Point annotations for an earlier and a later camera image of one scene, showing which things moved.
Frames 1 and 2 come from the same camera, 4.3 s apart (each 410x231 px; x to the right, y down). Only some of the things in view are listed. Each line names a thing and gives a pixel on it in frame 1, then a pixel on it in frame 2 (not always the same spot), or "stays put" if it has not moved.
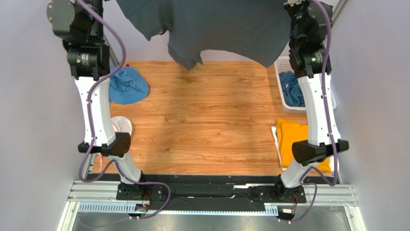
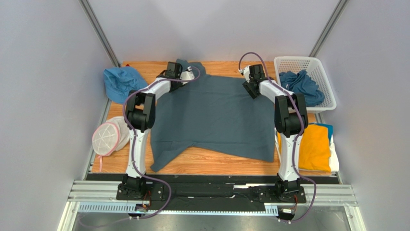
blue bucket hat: [127, 85] stays put
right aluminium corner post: [338, 10] stays put
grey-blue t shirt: [193, 28] → [214, 112]
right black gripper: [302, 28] → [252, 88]
